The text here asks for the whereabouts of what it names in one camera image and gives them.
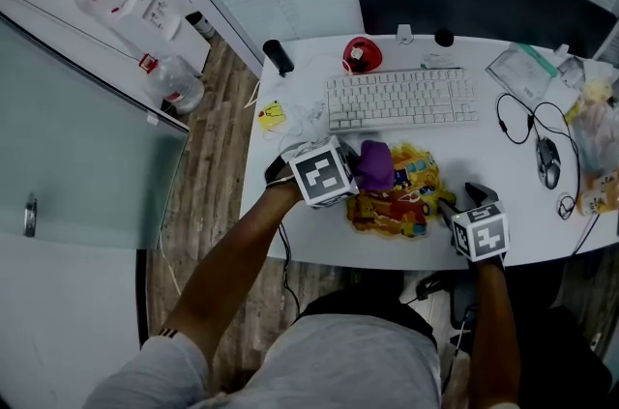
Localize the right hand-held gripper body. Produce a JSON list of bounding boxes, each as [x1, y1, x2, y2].
[[450, 198, 510, 263]]

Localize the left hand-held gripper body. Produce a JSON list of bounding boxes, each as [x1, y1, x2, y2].
[[264, 135, 360, 209]]

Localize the purple cloth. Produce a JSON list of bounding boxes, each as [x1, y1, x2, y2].
[[355, 139, 397, 192]]

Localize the colourful printed cloth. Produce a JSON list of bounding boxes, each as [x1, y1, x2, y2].
[[345, 143, 458, 240]]

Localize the person's left forearm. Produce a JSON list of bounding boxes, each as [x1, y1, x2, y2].
[[162, 179, 302, 370]]

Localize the person's right forearm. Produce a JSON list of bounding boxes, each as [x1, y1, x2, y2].
[[466, 259, 522, 409]]

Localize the grey computer mouse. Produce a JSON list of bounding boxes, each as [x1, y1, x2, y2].
[[535, 136, 563, 191]]

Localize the white keyboard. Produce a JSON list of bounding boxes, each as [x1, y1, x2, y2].
[[326, 68, 481, 133]]

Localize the yellow small toy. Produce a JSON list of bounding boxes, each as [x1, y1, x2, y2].
[[257, 101, 288, 131]]

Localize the red round gadget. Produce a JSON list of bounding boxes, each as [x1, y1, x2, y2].
[[341, 36, 384, 75]]

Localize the orange drink bottle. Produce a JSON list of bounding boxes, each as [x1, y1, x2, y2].
[[577, 172, 619, 218]]

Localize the person's black trousers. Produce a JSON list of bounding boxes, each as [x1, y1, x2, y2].
[[295, 286, 437, 341]]

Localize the black cylinder bottle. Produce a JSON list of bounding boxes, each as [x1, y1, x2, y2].
[[262, 39, 296, 79]]

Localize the clear zip bag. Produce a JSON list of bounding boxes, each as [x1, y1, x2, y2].
[[486, 43, 558, 104]]

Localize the small paper card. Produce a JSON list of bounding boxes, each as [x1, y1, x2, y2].
[[420, 52, 457, 71]]

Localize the plastic snack bag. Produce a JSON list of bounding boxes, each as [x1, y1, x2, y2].
[[565, 80, 619, 177]]

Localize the black office chair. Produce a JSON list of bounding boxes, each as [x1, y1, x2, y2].
[[415, 261, 613, 409]]

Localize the small clear box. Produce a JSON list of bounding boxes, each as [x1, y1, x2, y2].
[[558, 56, 587, 90]]

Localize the clear water jug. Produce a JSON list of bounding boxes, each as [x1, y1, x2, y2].
[[138, 52, 206, 115]]

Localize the person's white shirt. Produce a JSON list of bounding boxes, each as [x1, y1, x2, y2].
[[84, 314, 444, 409]]

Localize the black monitor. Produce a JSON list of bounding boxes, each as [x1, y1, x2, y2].
[[352, 0, 619, 60]]

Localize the small black-white bin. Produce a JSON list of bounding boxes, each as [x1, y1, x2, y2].
[[185, 11, 216, 41]]

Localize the white water dispenser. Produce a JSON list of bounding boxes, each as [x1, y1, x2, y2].
[[71, 0, 213, 77]]

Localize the frosted glass door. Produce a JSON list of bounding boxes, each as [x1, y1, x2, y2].
[[0, 13, 191, 251]]

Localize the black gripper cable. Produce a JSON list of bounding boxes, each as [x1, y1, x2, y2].
[[278, 222, 303, 317]]

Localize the white floor cable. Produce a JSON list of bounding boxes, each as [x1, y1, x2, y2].
[[157, 232, 183, 298]]

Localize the metal door handle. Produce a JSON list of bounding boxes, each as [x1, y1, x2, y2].
[[23, 192, 39, 239]]

